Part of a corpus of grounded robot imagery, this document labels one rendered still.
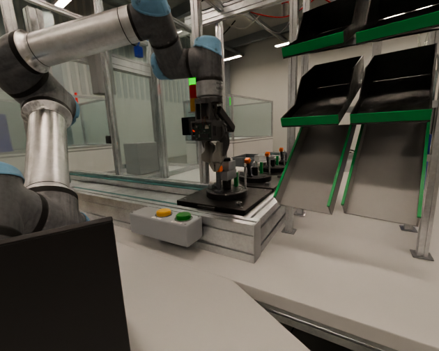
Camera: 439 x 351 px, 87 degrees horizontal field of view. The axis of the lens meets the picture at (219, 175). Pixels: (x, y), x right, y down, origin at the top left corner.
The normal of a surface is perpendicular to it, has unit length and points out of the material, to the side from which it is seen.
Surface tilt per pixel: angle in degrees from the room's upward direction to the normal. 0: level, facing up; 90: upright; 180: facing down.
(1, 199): 60
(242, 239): 90
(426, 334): 0
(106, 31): 115
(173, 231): 90
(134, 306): 0
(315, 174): 45
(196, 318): 0
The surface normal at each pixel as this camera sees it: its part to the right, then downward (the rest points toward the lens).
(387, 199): -0.48, -0.57
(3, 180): 0.85, -0.52
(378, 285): -0.04, -0.98
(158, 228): -0.50, 0.18
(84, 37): 0.07, 0.58
